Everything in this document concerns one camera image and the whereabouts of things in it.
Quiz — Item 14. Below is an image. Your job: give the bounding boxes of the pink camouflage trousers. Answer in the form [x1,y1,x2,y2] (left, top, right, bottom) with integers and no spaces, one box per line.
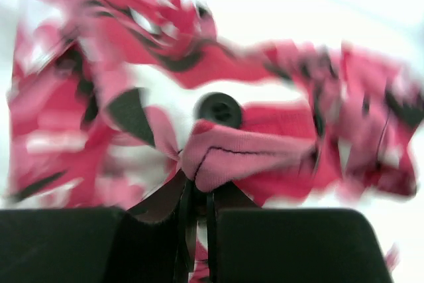
[7,0,423,282]

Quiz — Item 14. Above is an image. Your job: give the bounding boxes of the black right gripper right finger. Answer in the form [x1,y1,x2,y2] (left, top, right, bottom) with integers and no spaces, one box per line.
[207,186,392,282]

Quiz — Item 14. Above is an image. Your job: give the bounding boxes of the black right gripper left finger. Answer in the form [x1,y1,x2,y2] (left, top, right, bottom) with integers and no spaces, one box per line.
[1,172,195,282]

